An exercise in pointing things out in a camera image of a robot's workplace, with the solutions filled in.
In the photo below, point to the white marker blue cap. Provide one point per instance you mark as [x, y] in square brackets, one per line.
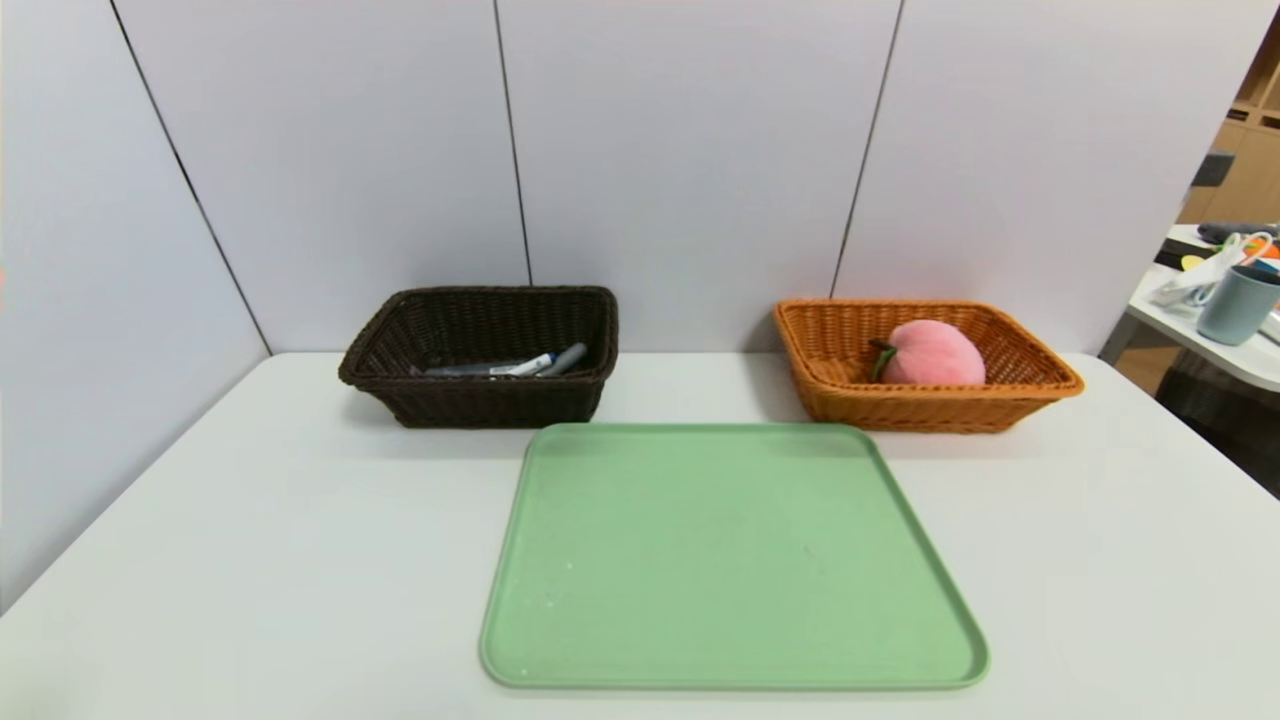
[530, 364]

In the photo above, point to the green plastic tray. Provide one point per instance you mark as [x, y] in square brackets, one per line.
[700, 580]

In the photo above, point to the wooden background shelf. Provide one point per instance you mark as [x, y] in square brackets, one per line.
[1250, 160]

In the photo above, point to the pink plush peach toy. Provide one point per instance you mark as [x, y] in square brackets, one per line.
[935, 352]

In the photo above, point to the grey-blue mug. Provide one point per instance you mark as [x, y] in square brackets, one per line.
[1235, 305]

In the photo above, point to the dark brown wicker basket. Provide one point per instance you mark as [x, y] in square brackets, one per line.
[520, 400]

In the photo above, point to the grey barcoded pen case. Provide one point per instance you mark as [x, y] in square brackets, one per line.
[465, 369]

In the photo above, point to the white plastic bag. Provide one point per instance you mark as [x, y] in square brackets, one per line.
[1185, 285]

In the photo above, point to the orange wicker basket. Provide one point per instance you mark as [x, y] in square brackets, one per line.
[860, 395]

